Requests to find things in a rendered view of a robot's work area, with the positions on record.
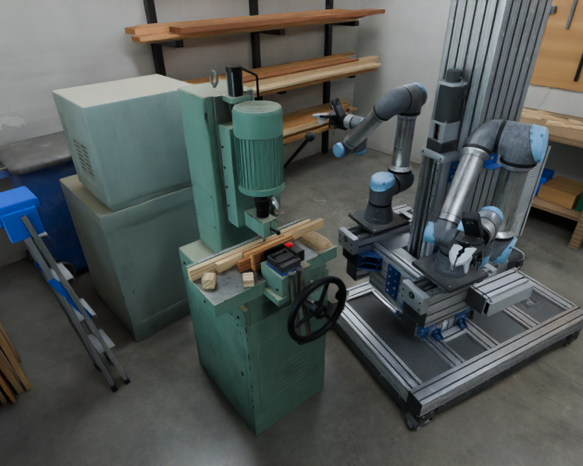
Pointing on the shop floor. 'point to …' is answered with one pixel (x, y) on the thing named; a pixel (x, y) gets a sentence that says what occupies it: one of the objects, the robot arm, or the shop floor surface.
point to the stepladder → (14, 222)
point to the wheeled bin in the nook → (44, 190)
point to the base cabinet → (259, 361)
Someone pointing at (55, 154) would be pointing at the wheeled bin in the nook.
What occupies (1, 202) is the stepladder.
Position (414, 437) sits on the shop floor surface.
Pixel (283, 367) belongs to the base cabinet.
